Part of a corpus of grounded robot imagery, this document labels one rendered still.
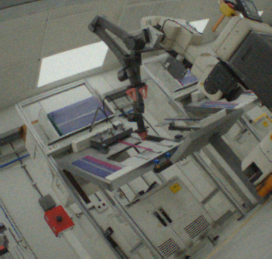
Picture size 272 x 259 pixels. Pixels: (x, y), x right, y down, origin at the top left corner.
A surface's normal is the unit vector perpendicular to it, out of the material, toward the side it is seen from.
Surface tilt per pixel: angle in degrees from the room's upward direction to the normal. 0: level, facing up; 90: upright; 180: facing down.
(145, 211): 90
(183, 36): 90
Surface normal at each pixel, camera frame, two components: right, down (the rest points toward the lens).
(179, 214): 0.30, -0.61
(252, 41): -0.65, 0.18
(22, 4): 0.60, 0.72
